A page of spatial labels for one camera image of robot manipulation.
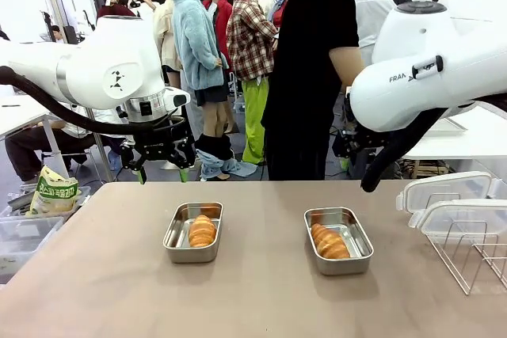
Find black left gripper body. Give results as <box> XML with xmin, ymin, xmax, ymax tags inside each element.
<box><xmin>132</xmin><ymin>118</ymin><xmax>189</xmax><ymax>161</ymax></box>

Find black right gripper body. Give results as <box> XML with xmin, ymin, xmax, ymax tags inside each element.
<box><xmin>332</xmin><ymin>90</ymin><xmax>391</xmax><ymax>159</ymax></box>

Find golden croissant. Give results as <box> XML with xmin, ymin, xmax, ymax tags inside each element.
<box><xmin>188</xmin><ymin>214</ymin><xmax>218</xmax><ymax>248</ymax></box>
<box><xmin>311</xmin><ymin>222</ymin><xmax>352</xmax><ymax>260</ymax></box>

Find rectangular steel container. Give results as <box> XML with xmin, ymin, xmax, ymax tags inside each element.
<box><xmin>303</xmin><ymin>206</ymin><xmax>375</xmax><ymax>276</ymax></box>
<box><xmin>162</xmin><ymin>201</ymin><xmax>224</xmax><ymax>264</ymax></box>

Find clear plastic container lid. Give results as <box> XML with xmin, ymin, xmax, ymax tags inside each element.
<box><xmin>407</xmin><ymin>198</ymin><xmax>507</xmax><ymax>237</ymax></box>
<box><xmin>397</xmin><ymin>170</ymin><xmax>494</xmax><ymax>215</ymax></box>

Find person in black shirt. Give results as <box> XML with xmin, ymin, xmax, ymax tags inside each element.
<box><xmin>260</xmin><ymin>0</ymin><xmax>366</xmax><ymax>181</ymax></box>

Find green white snack bag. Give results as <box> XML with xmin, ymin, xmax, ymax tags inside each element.
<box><xmin>25</xmin><ymin>164</ymin><xmax>82</xmax><ymax>216</ymax></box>

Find mannequin in blue fleece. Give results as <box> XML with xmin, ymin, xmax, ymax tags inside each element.
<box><xmin>170</xmin><ymin>0</ymin><xmax>238</xmax><ymax>181</ymax></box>

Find mannequin in beige shirt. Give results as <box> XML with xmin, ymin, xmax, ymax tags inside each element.
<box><xmin>152</xmin><ymin>0</ymin><xmax>183</xmax><ymax>89</ymax></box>

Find white side table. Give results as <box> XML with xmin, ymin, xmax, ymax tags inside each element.
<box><xmin>402</xmin><ymin>104</ymin><xmax>507</xmax><ymax>180</ymax></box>

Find seated person in dark trousers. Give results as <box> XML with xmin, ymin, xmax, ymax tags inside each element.
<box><xmin>3</xmin><ymin>110</ymin><xmax>128</xmax><ymax>183</ymax></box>

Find mannequin in plaid shirt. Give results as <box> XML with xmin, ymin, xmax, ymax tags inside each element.
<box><xmin>226</xmin><ymin>0</ymin><xmax>279</xmax><ymax>167</ymax></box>

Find white desk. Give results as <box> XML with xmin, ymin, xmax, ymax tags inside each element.
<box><xmin>0</xmin><ymin>94</ymin><xmax>114</xmax><ymax>183</ymax></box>

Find clear plastic storage bin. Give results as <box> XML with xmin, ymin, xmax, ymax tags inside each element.
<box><xmin>0</xmin><ymin>215</ymin><xmax>67</xmax><ymax>278</ymax></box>

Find mannequin in red jacket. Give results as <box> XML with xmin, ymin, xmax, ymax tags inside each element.
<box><xmin>202</xmin><ymin>0</ymin><xmax>235</xmax><ymax>78</ymax></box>

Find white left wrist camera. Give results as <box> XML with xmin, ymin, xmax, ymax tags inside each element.
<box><xmin>163</xmin><ymin>86</ymin><xmax>192</xmax><ymax>112</ymax></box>

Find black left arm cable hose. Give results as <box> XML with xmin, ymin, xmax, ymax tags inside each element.
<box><xmin>0</xmin><ymin>65</ymin><xmax>187</xmax><ymax>136</ymax></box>

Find metal wire rack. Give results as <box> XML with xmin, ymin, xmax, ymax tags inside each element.
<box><xmin>425</xmin><ymin>191</ymin><xmax>507</xmax><ymax>296</ymax></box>

